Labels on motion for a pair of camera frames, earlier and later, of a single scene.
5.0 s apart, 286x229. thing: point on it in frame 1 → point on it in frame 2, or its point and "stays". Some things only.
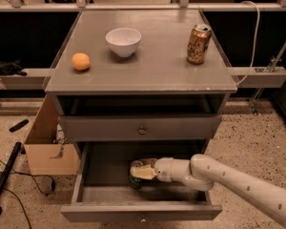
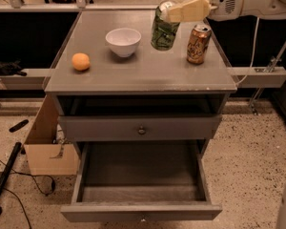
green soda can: x=135 y=182 → x=164 y=33
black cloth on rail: x=2 y=68 stays
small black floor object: x=18 y=125 stays
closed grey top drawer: x=141 y=128 stays
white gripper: x=164 y=168 → x=225 y=3
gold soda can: x=198 y=43 stays
